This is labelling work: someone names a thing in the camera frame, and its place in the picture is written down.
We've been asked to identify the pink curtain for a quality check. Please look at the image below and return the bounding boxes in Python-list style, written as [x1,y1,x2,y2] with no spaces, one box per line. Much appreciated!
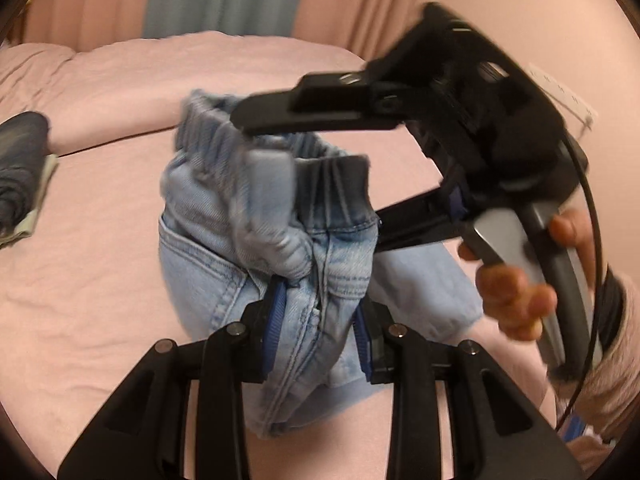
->
[295,0,432,63]
[20,0,157,47]

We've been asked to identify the folded pale green garment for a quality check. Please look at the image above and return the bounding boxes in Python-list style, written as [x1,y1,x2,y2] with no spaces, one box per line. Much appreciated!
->
[0,155,60,251]

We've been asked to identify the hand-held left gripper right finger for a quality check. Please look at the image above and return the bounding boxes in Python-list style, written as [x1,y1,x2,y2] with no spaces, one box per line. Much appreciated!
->
[352,302,583,480]

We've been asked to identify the person's right forearm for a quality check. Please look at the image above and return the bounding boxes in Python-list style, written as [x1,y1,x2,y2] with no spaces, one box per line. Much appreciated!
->
[557,270,640,438]

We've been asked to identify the pink duvet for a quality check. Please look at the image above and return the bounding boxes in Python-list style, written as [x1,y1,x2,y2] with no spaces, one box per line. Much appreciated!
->
[0,30,373,157]

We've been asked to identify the light blue denim pants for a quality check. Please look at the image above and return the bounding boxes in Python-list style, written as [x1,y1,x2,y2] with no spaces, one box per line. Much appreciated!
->
[159,89,483,438]

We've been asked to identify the pink bed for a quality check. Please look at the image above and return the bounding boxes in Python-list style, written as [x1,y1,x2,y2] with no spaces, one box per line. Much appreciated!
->
[0,125,566,480]

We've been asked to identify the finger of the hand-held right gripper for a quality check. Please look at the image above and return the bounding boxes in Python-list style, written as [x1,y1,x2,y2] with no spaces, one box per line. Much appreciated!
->
[230,72,403,137]
[372,187,468,254]

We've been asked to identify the white wall socket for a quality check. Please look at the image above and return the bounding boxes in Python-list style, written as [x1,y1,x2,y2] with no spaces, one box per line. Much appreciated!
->
[529,62,599,132]

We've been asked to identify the folded dark blue jeans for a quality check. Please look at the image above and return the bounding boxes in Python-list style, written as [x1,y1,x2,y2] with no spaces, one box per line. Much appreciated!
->
[0,111,51,231]

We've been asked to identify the person's right hand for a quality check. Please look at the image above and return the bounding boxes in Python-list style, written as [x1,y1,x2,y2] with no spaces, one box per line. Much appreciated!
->
[457,209,597,342]

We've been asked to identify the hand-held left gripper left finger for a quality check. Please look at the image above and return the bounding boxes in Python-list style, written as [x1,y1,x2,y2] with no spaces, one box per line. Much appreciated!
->
[57,282,291,480]

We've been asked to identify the black cable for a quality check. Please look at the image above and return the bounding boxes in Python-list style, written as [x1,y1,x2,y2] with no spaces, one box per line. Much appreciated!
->
[552,130,603,433]

